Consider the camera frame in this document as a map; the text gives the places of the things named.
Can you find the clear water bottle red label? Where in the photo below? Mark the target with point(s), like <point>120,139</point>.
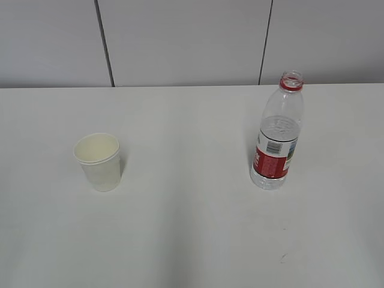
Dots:
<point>279,130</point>

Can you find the white paper cup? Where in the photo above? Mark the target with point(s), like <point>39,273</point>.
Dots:
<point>98,155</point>

